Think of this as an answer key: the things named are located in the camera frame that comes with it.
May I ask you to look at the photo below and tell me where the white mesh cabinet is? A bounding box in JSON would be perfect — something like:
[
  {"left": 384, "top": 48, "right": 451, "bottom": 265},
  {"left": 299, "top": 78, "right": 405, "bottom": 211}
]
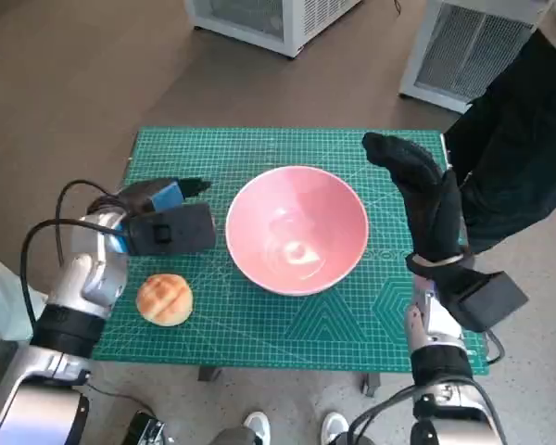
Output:
[
  {"left": 398, "top": 0, "right": 556, "bottom": 112},
  {"left": 183, "top": 0, "right": 362, "bottom": 59}
]

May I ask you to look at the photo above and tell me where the green cutting mat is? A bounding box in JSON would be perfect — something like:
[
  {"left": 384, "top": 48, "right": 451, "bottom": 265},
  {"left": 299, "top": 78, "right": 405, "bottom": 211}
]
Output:
[{"left": 90, "top": 128, "right": 490, "bottom": 375}]

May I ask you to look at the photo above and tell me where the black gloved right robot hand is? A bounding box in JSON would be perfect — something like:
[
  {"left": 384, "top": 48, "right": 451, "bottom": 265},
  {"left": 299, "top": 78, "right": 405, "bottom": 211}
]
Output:
[{"left": 360, "top": 132, "right": 467, "bottom": 268}]

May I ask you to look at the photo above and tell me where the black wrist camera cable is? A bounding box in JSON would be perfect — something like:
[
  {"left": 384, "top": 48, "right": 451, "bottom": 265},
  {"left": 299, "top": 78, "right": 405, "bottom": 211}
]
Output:
[{"left": 484, "top": 328, "right": 506, "bottom": 365}]

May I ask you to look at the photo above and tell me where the black device with cables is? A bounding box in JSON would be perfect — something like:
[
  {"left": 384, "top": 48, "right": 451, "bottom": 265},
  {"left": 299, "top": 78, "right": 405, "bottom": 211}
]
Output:
[{"left": 127, "top": 410, "right": 171, "bottom": 445}]

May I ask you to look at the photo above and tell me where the pink bowl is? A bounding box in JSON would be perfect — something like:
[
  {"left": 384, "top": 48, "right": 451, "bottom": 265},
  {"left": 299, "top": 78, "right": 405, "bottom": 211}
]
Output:
[{"left": 225, "top": 165, "right": 370, "bottom": 298}]

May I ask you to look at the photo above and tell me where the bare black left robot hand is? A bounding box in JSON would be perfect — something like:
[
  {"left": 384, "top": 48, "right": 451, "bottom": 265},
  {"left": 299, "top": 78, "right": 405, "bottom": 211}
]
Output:
[{"left": 119, "top": 176, "right": 213, "bottom": 215}]

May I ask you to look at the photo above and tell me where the person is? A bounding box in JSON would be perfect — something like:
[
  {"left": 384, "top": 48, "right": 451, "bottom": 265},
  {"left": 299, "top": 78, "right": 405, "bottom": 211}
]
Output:
[{"left": 0, "top": 249, "right": 47, "bottom": 345}]

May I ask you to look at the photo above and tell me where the white shoe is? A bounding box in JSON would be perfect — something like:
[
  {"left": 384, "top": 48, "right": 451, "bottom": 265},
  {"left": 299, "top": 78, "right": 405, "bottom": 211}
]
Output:
[
  {"left": 244, "top": 411, "right": 272, "bottom": 445},
  {"left": 322, "top": 411, "right": 352, "bottom": 445}
]

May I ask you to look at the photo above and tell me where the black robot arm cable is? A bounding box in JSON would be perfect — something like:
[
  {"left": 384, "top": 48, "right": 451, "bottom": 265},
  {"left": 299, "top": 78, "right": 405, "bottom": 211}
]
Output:
[
  {"left": 55, "top": 180, "right": 121, "bottom": 261},
  {"left": 20, "top": 220, "right": 121, "bottom": 325},
  {"left": 347, "top": 377, "right": 506, "bottom": 445}
]

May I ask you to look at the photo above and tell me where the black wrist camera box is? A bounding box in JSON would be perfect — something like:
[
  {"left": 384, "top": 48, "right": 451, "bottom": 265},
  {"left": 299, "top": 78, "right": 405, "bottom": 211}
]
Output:
[
  {"left": 127, "top": 202, "right": 217, "bottom": 256},
  {"left": 447, "top": 271, "right": 529, "bottom": 333}
]

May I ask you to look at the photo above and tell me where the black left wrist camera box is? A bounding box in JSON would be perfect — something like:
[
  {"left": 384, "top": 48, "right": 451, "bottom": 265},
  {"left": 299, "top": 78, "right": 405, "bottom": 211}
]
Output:
[{"left": 127, "top": 202, "right": 217, "bottom": 256}]

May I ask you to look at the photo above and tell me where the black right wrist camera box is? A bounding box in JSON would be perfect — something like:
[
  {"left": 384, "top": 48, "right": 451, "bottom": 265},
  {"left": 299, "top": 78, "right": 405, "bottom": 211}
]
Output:
[{"left": 447, "top": 271, "right": 529, "bottom": 333}]

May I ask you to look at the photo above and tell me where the round toy bread bun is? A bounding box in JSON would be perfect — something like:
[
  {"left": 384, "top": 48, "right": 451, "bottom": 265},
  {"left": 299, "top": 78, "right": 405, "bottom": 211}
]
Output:
[{"left": 135, "top": 273, "right": 196, "bottom": 328}]

